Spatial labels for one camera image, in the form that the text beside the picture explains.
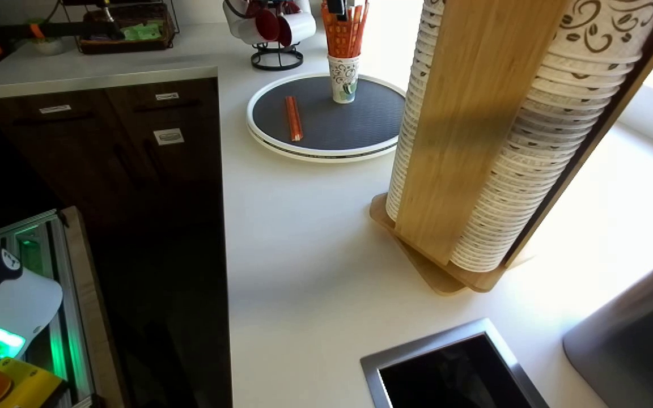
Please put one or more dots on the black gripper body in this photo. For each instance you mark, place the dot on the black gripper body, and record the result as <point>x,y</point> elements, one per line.
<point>336,8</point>

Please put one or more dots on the patterned paper coffee cup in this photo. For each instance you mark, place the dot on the patterned paper coffee cup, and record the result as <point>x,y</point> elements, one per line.
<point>343,79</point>

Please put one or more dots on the orange packet lying on tray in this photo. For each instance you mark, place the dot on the orange packet lying on tray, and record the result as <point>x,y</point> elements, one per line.
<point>293,118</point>

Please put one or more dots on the round grey white tray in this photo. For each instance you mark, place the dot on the round grey white tray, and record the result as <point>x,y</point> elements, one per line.
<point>332,131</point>

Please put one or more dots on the wooden cup dispenser stand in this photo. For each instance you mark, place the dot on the wooden cup dispenser stand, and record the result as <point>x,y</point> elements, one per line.
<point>483,59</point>

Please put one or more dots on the wooden tray with items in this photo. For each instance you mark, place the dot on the wooden tray with items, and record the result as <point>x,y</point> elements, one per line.
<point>128,28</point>

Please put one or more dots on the bunch of orange packets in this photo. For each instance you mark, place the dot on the bunch of orange packets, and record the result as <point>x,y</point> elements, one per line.
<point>345,34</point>

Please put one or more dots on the white red mug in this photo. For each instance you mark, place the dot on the white red mug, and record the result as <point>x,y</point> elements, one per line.
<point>270,21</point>

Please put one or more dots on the left stack of paper cups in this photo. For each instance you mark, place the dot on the left stack of paper cups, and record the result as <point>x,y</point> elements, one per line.
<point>419,71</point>

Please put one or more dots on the stack of paper cups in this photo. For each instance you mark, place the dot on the stack of paper cups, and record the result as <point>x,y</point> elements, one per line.
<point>594,45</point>
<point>419,71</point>

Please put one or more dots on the dark wooden cabinet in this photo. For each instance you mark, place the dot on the dark wooden cabinet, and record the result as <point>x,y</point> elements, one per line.
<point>143,169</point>

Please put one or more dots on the right stack of paper cups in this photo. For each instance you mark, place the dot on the right stack of paper cups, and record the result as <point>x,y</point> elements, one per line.
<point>594,45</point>

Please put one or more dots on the grey metal appliance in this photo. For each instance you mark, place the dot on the grey metal appliance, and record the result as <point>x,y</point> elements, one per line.
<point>613,347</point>

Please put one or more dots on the yellow emergency stop box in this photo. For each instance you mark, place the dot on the yellow emergency stop box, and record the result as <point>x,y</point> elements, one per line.
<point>28,386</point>

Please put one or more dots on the black wire mug stand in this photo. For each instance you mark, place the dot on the black wire mug stand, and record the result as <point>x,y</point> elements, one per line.
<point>274,58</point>

